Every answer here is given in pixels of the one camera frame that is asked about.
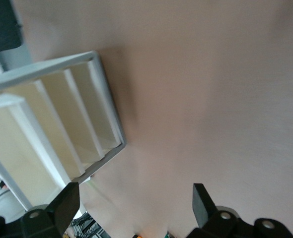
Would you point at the white drawer cabinet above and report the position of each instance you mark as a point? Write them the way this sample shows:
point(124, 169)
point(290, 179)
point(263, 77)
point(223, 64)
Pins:
point(109, 104)

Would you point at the white cream-fronted drawer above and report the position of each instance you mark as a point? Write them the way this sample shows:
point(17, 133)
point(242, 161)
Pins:
point(69, 119)
point(96, 111)
point(41, 116)
point(12, 138)

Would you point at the orange box with hole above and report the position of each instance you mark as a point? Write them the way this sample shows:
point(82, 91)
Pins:
point(139, 236)

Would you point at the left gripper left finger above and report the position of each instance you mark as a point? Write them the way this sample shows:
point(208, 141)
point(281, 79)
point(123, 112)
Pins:
point(64, 205)

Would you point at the brown table mat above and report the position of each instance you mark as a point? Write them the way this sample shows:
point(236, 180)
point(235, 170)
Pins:
point(198, 99)

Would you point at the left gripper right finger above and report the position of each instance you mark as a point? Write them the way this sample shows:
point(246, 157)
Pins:
point(202, 205)

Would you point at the dark background object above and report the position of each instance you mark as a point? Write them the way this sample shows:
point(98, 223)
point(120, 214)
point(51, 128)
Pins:
point(2, 24)

